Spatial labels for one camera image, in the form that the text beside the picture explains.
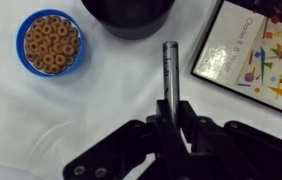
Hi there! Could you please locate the blue bowl of cereal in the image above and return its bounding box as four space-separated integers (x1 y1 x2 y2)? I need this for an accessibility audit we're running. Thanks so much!
16 9 85 77

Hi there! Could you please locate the white tablecloth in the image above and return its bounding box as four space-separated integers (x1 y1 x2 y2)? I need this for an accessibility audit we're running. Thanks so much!
0 0 282 180

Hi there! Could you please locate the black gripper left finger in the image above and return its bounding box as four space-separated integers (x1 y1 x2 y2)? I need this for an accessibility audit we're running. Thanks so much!
62 100 187 180

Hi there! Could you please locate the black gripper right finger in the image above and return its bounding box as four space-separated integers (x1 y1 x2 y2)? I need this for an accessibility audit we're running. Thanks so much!
179 101 282 180

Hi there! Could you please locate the black cup with handle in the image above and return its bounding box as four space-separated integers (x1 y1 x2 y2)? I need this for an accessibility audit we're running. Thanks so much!
81 0 175 40

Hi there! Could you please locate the grey pen with blue cap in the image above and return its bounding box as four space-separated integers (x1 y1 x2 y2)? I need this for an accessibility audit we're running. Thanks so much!
163 41 180 122

